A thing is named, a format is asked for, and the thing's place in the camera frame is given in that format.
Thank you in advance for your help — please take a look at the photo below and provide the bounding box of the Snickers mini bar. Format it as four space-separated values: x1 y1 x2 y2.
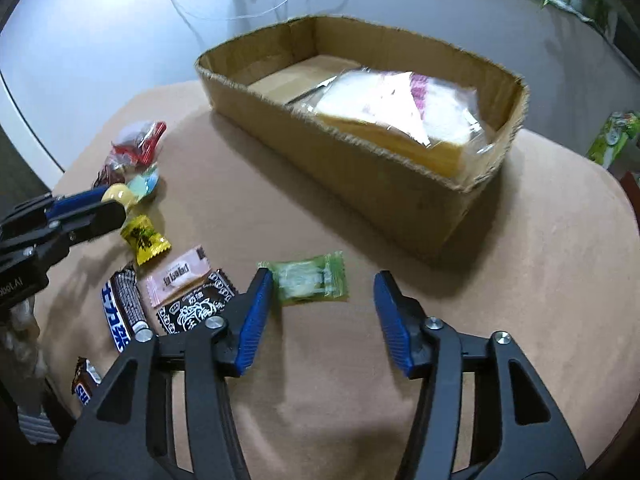
72 356 102 405

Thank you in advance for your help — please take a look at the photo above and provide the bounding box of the clear red-edged candy bag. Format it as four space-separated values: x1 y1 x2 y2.
92 120 167 188

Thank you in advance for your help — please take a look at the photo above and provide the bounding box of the yellow wrapped candy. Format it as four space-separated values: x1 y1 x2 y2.
120 214 171 266

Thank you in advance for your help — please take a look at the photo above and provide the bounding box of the light green yellow candy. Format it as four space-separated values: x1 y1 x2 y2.
101 162 160 211

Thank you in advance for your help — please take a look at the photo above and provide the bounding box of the black white snack packet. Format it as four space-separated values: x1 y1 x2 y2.
156 269 238 335

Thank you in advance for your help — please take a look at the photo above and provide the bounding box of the pink snack packet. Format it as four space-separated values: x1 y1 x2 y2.
139 245 212 308

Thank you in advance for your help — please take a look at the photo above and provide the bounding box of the brown cardboard box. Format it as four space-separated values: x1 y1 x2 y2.
195 15 529 260

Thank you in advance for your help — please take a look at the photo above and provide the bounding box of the clear bag of yellow wafers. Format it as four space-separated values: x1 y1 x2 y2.
287 68 496 182

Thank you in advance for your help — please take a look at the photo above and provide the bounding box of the green snack bag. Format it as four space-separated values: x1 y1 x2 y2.
587 112 639 169

